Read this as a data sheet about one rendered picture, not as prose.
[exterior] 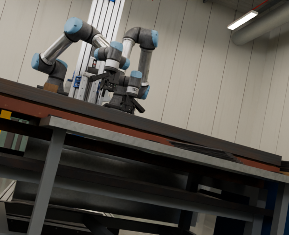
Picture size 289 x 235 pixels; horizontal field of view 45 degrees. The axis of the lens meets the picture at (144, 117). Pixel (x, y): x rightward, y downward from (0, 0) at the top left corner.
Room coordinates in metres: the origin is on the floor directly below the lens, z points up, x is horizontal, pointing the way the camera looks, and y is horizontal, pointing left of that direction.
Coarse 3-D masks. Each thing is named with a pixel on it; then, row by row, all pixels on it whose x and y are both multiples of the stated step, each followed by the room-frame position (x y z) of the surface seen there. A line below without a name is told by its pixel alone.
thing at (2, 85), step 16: (0, 80) 1.34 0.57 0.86; (16, 96) 1.37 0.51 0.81; (32, 96) 1.39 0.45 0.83; (48, 96) 1.41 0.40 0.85; (64, 96) 1.44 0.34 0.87; (80, 112) 1.47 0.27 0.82; (96, 112) 1.49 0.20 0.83; (112, 112) 1.52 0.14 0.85; (144, 128) 1.58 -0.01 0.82; (160, 128) 1.61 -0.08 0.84; (176, 128) 1.64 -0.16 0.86; (208, 144) 1.71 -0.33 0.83; (224, 144) 1.75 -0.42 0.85; (272, 160) 1.87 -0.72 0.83
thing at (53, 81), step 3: (48, 78) 2.51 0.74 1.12; (51, 78) 2.49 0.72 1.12; (54, 78) 2.49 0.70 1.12; (57, 78) 2.50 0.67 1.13; (60, 78) 2.51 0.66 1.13; (48, 81) 2.50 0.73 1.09; (51, 81) 2.49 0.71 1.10; (54, 81) 2.49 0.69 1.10; (57, 81) 2.50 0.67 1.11; (60, 81) 2.51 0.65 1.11; (63, 81) 2.55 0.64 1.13; (57, 84) 2.49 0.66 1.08; (60, 84) 2.52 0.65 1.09; (60, 87) 2.52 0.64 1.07; (63, 87) 2.55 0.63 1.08; (60, 90) 2.51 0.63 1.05; (63, 90) 2.55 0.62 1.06
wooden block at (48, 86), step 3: (45, 84) 1.52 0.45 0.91; (48, 84) 1.52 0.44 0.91; (51, 84) 1.52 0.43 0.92; (54, 84) 1.53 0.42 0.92; (45, 87) 1.52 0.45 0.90; (48, 87) 1.52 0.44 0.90; (51, 87) 1.52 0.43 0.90; (54, 87) 1.53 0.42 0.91; (57, 87) 1.53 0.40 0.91; (48, 90) 1.52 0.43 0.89; (51, 90) 1.52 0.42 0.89; (54, 90) 1.53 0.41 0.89
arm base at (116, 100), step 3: (114, 93) 2.63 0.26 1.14; (114, 96) 2.63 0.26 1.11; (117, 96) 2.61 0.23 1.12; (120, 96) 2.61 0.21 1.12; (111, 99) 2.63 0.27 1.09; (114, 99) 2.62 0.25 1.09; (117, 99) 2.60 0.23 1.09; (120, 99) 2.61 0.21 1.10; (111, 102) 2.61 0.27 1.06; (114, 102) 2.62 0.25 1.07; (117, 102) 2.60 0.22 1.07; (120, 102) 2.60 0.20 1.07; (117, 105) 2.59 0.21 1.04; (120, 105) 2.60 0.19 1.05
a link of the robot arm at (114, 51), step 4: (112, 44) 1.85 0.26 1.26; (116, 44) 1.84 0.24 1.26; (120, 44) 1.85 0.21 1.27; (108, 48) 1.87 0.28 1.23; (112, 48) 1.84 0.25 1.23; (116, 48) 1.84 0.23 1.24; (120, 48) 1.85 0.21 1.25; (104, 52) 1.89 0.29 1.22; (108, 52) 1.86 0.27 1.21; (112, 52) 1.84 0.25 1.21; (116, 52) 1.84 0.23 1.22; (120, 52) 1.86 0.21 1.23; (108, 56) 1.85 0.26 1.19; (112, 56) 1.84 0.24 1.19; (116, 56) 1.84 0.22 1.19; (120, 56) 1.87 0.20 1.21; (116, 60) 1.85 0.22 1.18
